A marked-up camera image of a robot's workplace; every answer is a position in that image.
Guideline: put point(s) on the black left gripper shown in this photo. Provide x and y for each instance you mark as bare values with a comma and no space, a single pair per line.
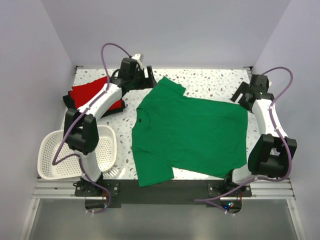
149,82

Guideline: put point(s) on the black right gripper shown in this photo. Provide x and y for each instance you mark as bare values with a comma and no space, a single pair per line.
243,89

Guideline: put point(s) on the green t shirt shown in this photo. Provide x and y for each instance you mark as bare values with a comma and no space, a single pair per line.
173,130

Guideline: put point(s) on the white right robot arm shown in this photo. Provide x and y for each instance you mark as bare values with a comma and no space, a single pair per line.
271,157

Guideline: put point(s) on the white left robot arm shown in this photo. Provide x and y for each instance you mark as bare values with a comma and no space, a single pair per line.
80,131

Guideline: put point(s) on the folded red t shirt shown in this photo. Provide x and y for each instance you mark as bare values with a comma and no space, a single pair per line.
82,95

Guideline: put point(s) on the folded black t shirt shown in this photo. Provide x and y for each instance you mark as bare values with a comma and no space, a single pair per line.
66,100

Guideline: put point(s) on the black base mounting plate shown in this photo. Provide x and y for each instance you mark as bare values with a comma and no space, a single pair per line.
112,193

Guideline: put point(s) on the aluminium front rail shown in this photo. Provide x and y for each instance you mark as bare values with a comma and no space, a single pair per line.
260,189

